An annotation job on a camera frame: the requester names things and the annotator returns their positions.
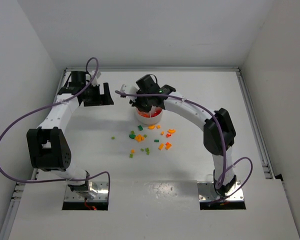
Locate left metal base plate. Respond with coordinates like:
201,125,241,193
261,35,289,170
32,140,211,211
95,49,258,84
64,181,109,202

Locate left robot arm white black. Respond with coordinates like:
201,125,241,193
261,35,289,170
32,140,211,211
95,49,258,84
26,71,114,200

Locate orange legos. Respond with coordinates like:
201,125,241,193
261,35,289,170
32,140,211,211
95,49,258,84
138,111,151,118

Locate white round divided container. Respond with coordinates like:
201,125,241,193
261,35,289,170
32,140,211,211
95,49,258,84
135,106,163,126

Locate purple cable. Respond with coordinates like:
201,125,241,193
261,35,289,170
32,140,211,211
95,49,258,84
114,90,254,202
0,57,111,185

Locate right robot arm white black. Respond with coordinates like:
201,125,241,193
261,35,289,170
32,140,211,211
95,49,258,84
128,74,237,197

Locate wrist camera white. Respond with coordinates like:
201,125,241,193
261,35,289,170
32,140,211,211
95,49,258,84
88,71,101,86
120,84,138,103

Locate red legos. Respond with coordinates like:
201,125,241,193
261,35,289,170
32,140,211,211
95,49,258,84
150,108,162,118

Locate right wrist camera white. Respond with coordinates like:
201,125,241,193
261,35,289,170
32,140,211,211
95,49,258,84
120,84,138,103

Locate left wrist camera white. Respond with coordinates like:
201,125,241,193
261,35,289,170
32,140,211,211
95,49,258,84
88,71,101,86

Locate metal base plate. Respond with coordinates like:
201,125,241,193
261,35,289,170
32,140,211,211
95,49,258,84
197,181,245,203
64,181,109,202

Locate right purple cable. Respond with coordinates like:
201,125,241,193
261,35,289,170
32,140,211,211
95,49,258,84
114,90,254,202

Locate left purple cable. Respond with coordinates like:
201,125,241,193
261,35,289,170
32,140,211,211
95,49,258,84
0,57,111,185

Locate yellow orange lego cluster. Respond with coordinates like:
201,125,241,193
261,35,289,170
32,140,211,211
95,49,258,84
134,134,145,142

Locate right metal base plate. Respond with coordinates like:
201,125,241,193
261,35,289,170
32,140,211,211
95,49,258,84
197,181,245,203

